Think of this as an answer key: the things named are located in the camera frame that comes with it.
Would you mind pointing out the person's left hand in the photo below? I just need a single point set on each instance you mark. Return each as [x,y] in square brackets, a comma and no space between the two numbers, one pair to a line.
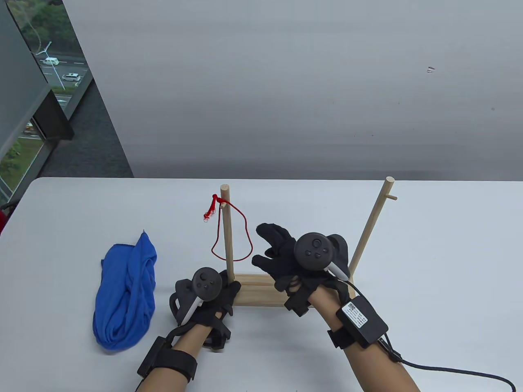
[229,294]

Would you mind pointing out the person's right hand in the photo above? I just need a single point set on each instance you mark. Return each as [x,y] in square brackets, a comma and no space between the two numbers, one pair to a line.
[282,249]

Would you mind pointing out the wooden rack with posts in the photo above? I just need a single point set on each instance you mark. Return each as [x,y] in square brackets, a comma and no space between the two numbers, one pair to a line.
[257,294]

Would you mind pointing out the blue towel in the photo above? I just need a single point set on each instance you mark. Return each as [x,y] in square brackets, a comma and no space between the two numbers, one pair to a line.
[118,294]

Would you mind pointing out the person's left forearm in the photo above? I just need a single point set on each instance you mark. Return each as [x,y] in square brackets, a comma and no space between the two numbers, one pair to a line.
[190,339]

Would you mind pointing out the person's right forearm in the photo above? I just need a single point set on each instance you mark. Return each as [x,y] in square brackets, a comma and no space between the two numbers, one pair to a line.
[367,367]

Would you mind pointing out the black hand controller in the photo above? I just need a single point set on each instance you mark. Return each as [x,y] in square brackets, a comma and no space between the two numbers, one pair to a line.
[312,251]
[206,283]

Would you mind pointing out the labelled black wrist box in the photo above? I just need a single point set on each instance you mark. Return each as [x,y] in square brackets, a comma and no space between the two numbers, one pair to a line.
[363,322]

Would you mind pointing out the red object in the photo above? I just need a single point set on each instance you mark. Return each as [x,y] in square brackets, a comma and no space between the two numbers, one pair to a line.
[3,220]

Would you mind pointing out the glass window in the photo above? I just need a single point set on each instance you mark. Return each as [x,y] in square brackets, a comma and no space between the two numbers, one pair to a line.
[57,69]

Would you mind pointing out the grey column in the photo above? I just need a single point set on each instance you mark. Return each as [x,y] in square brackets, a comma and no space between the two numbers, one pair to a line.
[16,81]

